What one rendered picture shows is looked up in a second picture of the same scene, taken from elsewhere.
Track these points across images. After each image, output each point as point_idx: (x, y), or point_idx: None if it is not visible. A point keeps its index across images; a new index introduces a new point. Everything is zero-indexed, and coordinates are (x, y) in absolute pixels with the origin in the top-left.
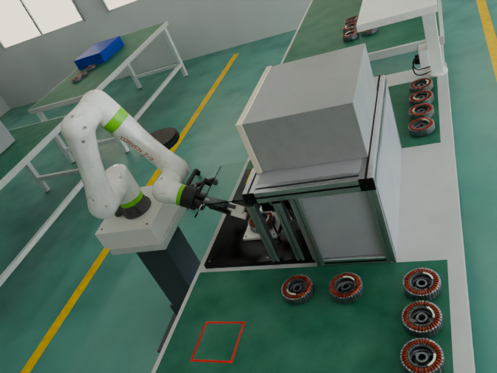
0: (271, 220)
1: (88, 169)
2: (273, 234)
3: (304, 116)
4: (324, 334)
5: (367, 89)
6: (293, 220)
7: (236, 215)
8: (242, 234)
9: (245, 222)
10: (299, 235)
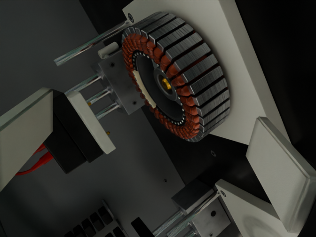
0: (64, 54)
1: None
2: (131, 17)
3: None
4: None
5: None
6: (94, 63)
7: (280, 154)
8: (262, 1)
9: (313, 112)
10: (109, 24)
